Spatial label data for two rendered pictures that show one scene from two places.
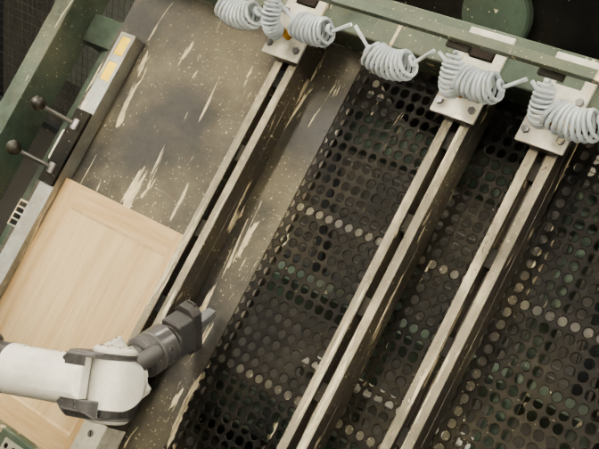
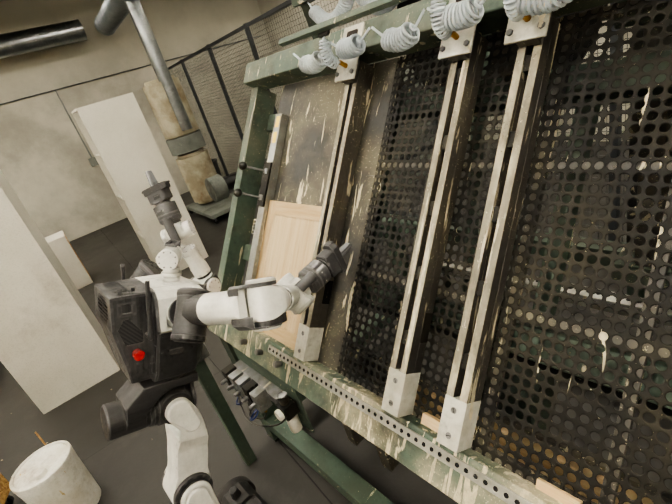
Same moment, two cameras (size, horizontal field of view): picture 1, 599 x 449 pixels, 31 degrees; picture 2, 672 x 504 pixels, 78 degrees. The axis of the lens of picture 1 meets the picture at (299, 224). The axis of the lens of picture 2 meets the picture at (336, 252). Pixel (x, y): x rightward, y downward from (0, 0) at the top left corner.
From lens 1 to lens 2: 0.94 m
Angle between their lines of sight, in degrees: 18
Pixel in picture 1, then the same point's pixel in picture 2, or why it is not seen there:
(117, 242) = (297, 224)
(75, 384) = (235, 309)
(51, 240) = (270, 234)
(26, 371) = (210, 309)
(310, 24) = (346, 42)
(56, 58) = (255, 144)
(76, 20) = (259, 121)
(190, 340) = (336, 264)
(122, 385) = (266, 302)
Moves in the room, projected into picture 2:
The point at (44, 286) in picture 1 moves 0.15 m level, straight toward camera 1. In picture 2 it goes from (272, 259) to (268, 276)
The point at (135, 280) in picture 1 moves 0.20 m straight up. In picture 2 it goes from (309, 241) to (293, 193)
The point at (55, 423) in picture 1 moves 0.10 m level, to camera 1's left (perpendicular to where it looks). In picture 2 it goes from (291, 331) to (268, 333)
